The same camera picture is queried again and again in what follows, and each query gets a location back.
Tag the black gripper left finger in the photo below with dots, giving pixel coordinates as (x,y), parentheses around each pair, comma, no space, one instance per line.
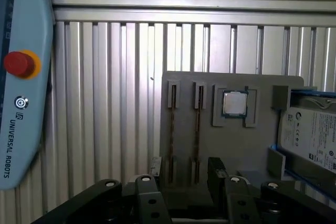
(149,203)

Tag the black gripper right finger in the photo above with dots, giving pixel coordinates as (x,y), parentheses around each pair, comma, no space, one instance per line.
(239,203)

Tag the grey parts rack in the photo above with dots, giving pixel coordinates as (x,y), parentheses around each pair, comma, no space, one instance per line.
(236,142)

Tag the silver CPU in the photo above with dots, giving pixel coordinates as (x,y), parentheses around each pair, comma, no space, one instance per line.
(235,103)

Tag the silver hard disk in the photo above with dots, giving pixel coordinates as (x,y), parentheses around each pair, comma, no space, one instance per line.
(309,129)

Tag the blue disk carrier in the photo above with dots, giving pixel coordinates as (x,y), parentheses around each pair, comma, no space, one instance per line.
(312,92)

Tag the pale blue teach pendant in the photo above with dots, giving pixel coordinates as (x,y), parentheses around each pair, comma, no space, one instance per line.
(29,24)

